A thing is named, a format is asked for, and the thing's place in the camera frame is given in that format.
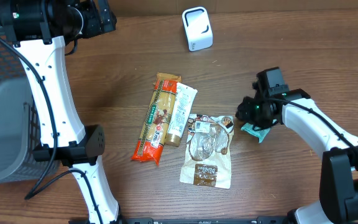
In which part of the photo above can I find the teal tissue wipes pack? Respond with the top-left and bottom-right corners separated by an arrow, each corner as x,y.
241,119 -> 278,143

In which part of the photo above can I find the beige bread snack bag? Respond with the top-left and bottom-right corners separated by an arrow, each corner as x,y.
180,114 -> 234,189

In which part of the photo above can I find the white cream tube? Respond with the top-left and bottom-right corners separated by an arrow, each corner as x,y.
165,83 -> 198,147

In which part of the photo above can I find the red orange spaghetti pack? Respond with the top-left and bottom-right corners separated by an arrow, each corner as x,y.
132,72 -> 181,164

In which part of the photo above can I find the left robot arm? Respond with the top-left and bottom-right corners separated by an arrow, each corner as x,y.
0,0 -> 122,223

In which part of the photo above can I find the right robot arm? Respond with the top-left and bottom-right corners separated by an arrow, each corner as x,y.
236,83 -> 358,223

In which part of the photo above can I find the white barcode scanner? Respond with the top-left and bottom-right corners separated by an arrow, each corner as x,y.
181,6 -> 213,52

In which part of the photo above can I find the grey plastic mesh basket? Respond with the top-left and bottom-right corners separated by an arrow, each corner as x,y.
0,44 -> 47,183

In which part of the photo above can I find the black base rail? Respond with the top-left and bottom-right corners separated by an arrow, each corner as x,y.
68,216 -> 291,224

